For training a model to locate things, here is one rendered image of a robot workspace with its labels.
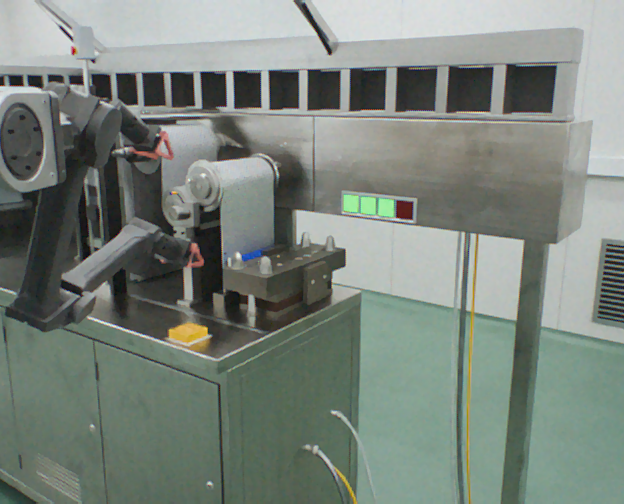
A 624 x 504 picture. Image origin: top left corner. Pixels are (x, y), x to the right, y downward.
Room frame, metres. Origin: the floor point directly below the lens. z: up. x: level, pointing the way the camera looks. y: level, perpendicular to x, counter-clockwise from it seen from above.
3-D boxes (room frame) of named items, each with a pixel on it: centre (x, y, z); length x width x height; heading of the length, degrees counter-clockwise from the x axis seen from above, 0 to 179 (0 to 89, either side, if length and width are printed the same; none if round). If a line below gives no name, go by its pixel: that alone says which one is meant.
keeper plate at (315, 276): (1.76, -0.03, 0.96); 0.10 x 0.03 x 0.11; 144
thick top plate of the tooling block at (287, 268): (1.80, 0.06, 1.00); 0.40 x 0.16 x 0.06; 144
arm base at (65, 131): (0.88, 0.37, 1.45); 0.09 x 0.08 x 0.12; 82
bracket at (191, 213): (1.77, 0.35, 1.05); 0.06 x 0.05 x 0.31; 144
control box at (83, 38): (2.12, 0.73, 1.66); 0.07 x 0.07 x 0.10; 31
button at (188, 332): (1.49, 0.30, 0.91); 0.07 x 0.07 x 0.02; 54
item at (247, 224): (1.84, 0.18, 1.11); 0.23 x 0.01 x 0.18; 144
